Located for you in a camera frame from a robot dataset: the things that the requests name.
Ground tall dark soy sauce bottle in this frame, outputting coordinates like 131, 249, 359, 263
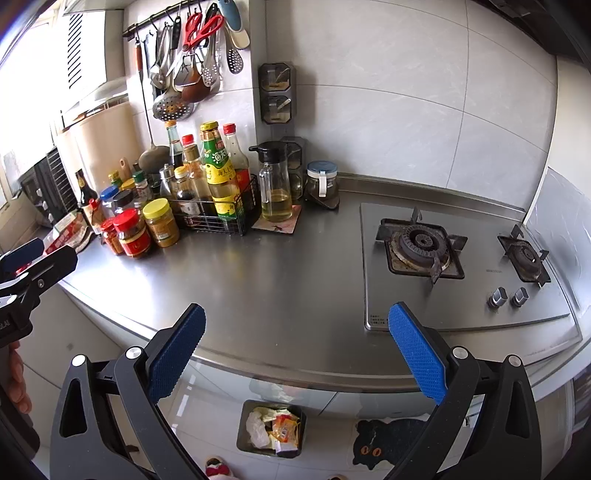
166, 121, 184, 169

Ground brown ladle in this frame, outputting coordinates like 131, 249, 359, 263
180, 55, 208, 103

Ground long steel slotted spoon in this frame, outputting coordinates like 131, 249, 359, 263
202, 41, 220, 88

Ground black corner stand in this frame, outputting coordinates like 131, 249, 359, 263
302, 187, 340, 209

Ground steel slotted skimmer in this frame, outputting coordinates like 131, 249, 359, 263
152, 46, 195, 121

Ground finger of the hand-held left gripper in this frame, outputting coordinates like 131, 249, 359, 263
0, 237, 44, 278
0, 246, 78, 319

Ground black range hood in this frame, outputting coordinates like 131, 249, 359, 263
489, 0, 583, 51

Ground stainless steel gas cooktop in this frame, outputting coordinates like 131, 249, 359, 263
360, 203, 580, 332

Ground orange white pie wrapper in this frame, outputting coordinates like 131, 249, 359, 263
270, 413, 301, 444

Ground red sauce pouch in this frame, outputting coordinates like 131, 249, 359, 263
90, 198, 106, 237

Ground dark bottle with beige label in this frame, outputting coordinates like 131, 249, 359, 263
75, 168, 100, 222

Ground small red chili jar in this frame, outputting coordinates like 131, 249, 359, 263
100, 219, 125, 256

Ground green label bottle yellow cap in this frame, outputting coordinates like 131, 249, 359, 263
200, 121, 245, 220

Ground clear bottle tan cap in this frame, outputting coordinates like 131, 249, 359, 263
191, 157, 213, 204

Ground foil splash guard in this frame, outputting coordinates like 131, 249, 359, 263
524, 167, 591, 278

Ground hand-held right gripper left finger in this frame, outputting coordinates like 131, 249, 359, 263
50, 304, 206, 480

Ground person's left hand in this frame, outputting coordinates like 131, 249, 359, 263
6, 340, 34, 415

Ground large beige cutting board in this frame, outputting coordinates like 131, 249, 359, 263
69, 99, 148, 190

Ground black cat floor mat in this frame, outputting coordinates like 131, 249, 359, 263
352, 418, 432, 472

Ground white crumpled plastic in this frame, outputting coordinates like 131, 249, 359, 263
245, 411, 273, 448

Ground red white food packet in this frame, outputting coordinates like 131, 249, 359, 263
44, 210, 86, 252

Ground black wire basket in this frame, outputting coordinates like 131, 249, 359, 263
172, 174, 259, 236

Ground small dark bottle yellow cap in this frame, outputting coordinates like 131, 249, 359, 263
174, 166, 195, 215

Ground blue white handled utensil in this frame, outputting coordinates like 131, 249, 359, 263
218, 0, 250, 49

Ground red handled scissors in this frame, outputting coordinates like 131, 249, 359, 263
181, 13, 225, 51

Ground small black burner grate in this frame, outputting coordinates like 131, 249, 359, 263
497, 224, 551, 289

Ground black wall rail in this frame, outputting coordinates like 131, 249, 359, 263
122, 0, 208, 38

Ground glass jar blue lid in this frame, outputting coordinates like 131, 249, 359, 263
306, 161, 340, 199

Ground black wire rack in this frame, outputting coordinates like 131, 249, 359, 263
46, 147, 78, 217

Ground steel tongs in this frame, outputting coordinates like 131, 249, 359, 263
150, 23, 169, 88

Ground large black burner grate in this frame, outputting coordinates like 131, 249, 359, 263
375, 207, 468, 284

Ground large dark ladle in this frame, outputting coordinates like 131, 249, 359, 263
134, 39, 171, 172

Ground black lid jar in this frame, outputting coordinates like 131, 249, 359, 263
113, 190, 136, 215

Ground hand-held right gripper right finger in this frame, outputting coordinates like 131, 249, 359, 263
383, 302, 542, 480

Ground wall spice box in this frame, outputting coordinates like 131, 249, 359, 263
261, 95, 294, 125
257, 62, 294, 93

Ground tall bottle red label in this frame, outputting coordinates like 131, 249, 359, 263
223, 123, 252, 195

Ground pink patterned coaster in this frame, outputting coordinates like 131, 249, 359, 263
252, 204, 303, 235

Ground black toaster oven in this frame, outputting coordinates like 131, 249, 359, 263
18, 157, 58, 228

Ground yellow lid spice jar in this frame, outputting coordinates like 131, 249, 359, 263
142, 199, 181, 247

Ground large red lid sauce jar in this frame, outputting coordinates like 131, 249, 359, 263
113, 209, 152, 258

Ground clear bottle red cap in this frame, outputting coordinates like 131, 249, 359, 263
181, 134, 204, 185

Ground dark grey trash bin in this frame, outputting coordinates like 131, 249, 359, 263
236, 399, 308, 459

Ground glass oil dispenser black lid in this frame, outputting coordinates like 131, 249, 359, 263
249, 141, 296, 222

